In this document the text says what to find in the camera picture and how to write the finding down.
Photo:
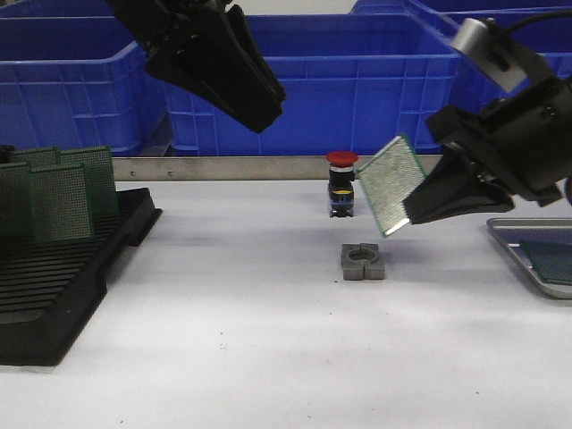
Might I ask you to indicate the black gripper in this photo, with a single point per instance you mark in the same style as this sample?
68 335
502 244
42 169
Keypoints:
196 48
516 146

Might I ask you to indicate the green perforated circuit board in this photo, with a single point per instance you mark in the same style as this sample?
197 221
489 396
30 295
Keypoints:
387 179

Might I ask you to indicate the silver metal tray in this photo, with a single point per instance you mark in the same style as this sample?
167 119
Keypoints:
508 232

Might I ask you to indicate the green board back right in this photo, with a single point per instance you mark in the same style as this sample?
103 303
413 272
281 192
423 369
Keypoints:
99 176

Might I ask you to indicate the green board back left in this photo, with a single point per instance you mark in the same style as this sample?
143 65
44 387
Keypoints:
37 157

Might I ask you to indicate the green board middle row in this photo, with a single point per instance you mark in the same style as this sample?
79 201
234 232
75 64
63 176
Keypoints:
61 207

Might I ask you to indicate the green board left middle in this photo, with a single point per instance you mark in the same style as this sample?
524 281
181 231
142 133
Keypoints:
16 212

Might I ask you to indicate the black slotted board rack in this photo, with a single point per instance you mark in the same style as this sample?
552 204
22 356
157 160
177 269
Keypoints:
50 290

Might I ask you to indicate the blue right plastic crate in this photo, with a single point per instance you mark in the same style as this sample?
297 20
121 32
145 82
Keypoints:
540 53

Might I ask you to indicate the blue plastic crate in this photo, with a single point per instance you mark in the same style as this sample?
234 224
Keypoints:
353 82
540 53
73 82

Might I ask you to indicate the blue left plastic crate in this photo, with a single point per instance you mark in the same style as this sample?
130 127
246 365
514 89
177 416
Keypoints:
73 82

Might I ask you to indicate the red emergency stop button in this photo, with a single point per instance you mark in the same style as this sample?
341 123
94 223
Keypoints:
340 188

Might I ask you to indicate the grey split clamp block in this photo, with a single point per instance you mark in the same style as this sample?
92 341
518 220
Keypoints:
362 262

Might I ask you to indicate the blue centre plastic crate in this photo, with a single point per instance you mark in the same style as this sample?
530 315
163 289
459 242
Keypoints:
353 82

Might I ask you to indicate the blue far right crate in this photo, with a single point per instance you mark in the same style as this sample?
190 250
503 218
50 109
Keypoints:
455 6

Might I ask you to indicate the blue far left crate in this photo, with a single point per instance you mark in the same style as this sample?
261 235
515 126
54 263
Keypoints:
38 9

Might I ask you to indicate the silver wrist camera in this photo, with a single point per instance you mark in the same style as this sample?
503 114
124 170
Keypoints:
474 40

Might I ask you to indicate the metal table edge rail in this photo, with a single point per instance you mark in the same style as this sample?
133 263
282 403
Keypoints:
221 168

